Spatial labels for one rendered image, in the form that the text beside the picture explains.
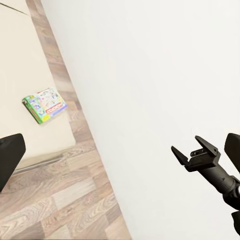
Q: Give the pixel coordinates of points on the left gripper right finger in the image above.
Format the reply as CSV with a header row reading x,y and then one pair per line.
x,y
232,149

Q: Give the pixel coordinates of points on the bed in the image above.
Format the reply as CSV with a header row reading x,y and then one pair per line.
x,y
24,71

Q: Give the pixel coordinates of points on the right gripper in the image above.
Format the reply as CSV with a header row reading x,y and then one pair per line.
x,y
207,165

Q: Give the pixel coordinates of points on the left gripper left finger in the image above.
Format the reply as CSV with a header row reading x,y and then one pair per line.
x,y
12,150

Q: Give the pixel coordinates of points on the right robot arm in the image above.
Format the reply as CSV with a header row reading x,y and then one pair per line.
x,y
206,162

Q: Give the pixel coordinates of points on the board game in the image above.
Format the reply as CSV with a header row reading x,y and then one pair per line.
x,y
45,104

